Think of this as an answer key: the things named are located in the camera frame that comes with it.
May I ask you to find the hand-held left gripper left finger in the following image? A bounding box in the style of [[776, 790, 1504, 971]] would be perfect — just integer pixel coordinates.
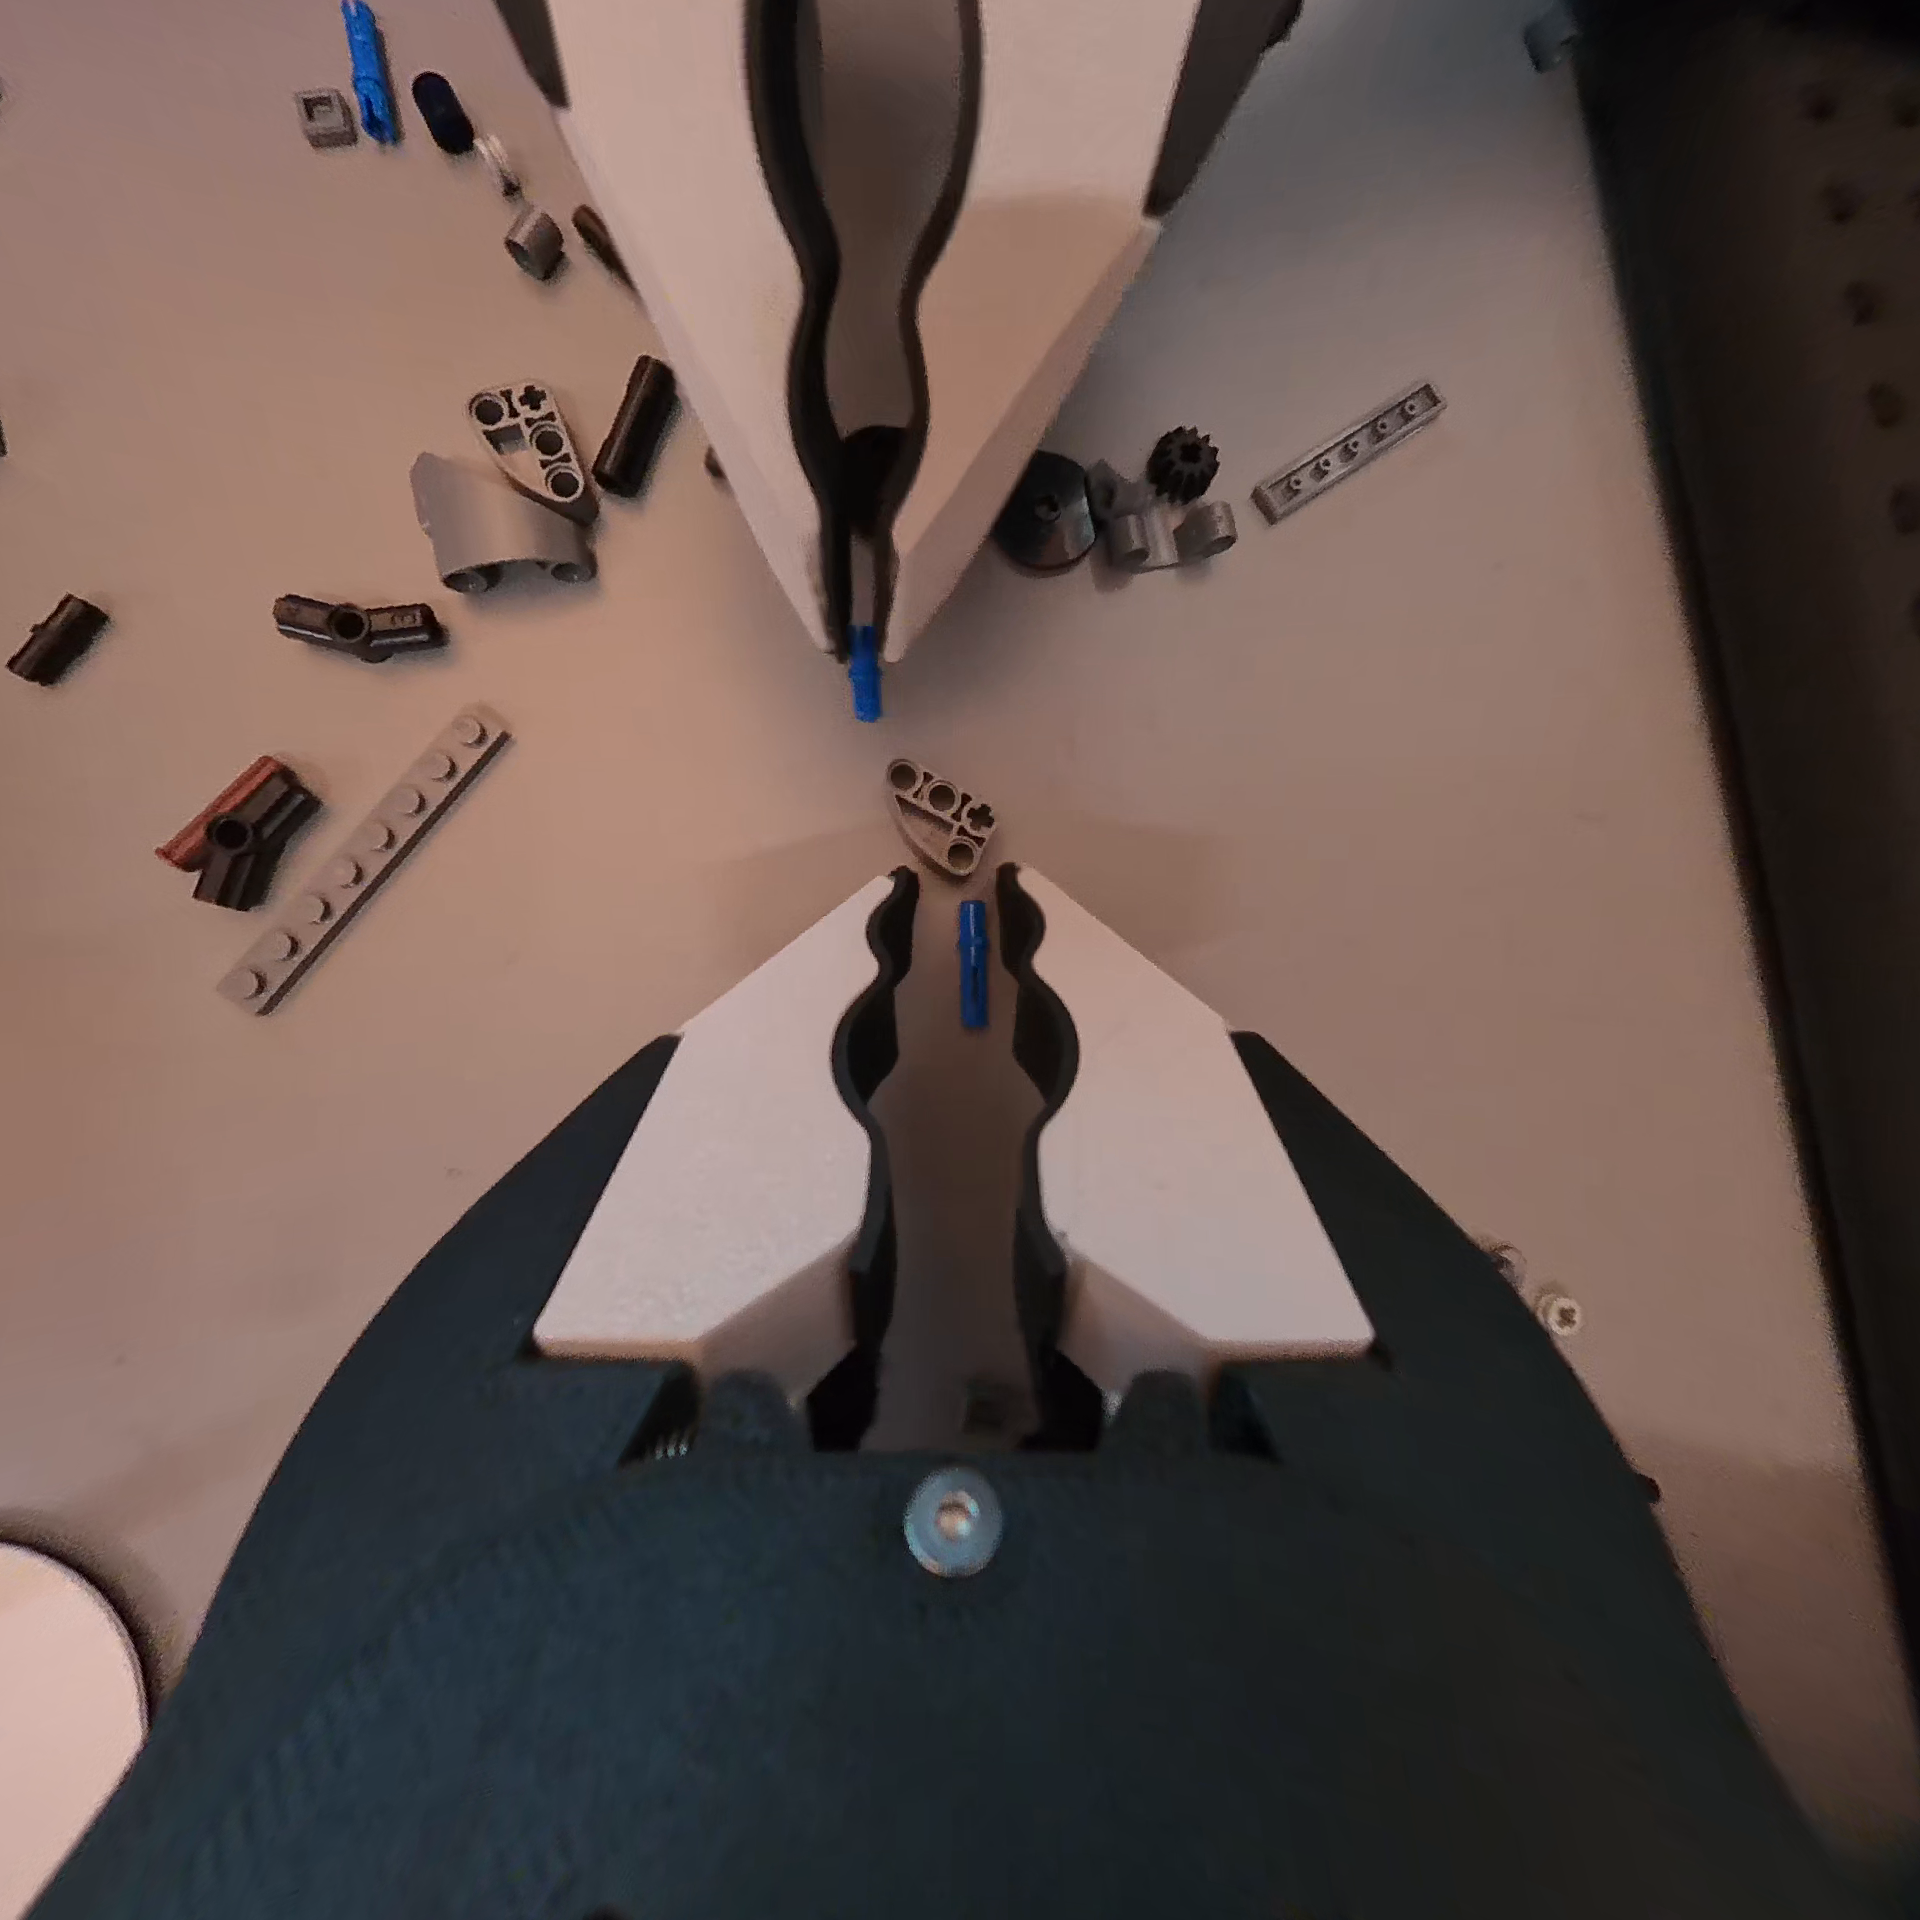
[[535, 867, 920, 1403]]

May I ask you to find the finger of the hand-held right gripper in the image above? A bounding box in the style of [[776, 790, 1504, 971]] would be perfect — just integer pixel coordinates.
[[545, 0, 869, 658], [878, 0, 1204, 666]]

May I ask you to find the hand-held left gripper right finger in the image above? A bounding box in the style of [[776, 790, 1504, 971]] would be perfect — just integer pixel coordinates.
[[996, 864, 1374, 1412]]

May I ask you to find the grey triangular lego beam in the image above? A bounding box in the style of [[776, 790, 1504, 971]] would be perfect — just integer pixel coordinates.
[[465, 384, 604, 522], [883, 756, 1001, 880]]

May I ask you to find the black lego tube connector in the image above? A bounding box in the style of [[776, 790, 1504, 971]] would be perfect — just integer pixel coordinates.
[[591, 355, 678, 499]]

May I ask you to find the black lego wheel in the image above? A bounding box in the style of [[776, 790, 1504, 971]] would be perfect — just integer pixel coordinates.
[[987, 447, 1097, 575]]

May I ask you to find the long blue lego pin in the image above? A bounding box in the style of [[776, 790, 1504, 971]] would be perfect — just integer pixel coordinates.
[[341, 0, 399, 149]]

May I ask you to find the short grey lego plate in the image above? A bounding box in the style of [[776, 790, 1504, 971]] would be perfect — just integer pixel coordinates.
[[1249, 382, 1448, 527]]

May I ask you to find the grey curved lego panel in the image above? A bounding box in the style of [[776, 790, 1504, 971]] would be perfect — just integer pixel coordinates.
[[406, 450, 600, 597]]

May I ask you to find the long grey lego plate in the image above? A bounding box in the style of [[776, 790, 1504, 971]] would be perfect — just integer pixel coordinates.
[[214, 704, 511, 1019]]

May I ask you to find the black angled lego connector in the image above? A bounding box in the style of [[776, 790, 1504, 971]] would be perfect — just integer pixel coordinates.
[[271, 592, 447, 662]]

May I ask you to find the black lego axle connector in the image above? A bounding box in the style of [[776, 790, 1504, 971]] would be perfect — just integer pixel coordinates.
[[189, 776, 326, 914]]

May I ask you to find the reddish brown lego piece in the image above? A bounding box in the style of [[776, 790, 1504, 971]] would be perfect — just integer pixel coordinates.
[[156, 751, 289, 874]]

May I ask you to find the small black lego connector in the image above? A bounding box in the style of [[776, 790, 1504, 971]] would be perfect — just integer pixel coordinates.
[[7, 595, 112, 687]]

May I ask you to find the dark perforated board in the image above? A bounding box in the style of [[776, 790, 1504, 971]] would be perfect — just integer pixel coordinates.
[[1567, 0, 1920, 1920]]

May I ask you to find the white round object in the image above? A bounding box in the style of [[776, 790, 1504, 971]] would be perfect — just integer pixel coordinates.
[[0, 1535, 153, 1920]]

